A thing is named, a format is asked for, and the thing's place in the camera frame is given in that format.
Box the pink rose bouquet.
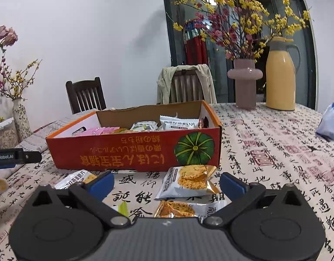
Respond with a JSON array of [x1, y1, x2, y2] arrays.
[[0, 25, 19, 87]]

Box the orange cardboard box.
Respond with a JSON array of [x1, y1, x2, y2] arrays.
[[45, 100, 223, 172]]

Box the cracker packet with gold end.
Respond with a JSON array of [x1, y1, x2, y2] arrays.
[[155, 165, 221, 200]]

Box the dark framed glass door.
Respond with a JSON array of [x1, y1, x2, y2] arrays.
[[161, 0, 319, 112]]

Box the pink snack packet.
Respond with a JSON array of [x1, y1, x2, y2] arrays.
[[73, 127, 102, 137], [98, 126, 121, 135]]

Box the yellow and red blossom branches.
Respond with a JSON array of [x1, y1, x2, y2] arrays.
[[172, 0, 312, 60]]

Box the yellow thermos jug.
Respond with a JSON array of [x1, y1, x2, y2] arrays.
[[265, 36, 302, 111]]

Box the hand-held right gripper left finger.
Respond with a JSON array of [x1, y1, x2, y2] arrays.
[[32, 171, 131, 229]]

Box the hanging red blue garment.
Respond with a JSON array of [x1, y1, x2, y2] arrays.
[[183, 19, 208, 66]]

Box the floral ceramic vase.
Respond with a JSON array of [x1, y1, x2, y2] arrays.
[[12, 99, 33, 142]]

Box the white cracker packet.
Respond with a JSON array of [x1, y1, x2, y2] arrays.
[[55, 170, 98, 190]]

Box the orange cracker packet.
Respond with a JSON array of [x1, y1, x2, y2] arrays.
[[154, 200, 228, 218]]

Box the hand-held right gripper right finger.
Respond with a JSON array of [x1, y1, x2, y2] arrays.
[[202, 172, 308, 229]]

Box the person's left hand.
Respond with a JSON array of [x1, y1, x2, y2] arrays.
[[0, 179, 9, 237]]

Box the dark wooden chair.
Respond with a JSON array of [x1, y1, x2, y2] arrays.
[[65, 77, 107, 115]]

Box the white and green packet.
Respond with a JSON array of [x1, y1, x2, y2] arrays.
[[130, 121, 158, 131]]

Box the brown slatted wooden chair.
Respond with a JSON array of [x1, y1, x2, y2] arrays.
[[168, 69, 206, 104]]

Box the pink ring vase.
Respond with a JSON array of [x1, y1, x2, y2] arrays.
[[227, 59, 263, 111]]

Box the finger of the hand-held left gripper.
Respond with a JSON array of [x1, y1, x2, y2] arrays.
[[22, 152, 43, 164]]

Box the white grey snack packet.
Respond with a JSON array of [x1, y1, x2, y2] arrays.
[[159, 115, 199, 131]]

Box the chair with beige jacket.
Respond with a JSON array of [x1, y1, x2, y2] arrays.
[[156, 64, 218, 105]]

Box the plain orange packet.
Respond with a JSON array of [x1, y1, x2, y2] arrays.
[[111, 128, 136, 135]]

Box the blue white plastic bag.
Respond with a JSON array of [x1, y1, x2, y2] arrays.
[[316, 102, 334, 142]]

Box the yellow blossom twigs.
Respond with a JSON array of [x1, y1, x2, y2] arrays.
[[0, 58, 42, 101]]

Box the green snack packet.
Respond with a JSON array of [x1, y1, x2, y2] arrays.
[[118, 201, 130, 218]]

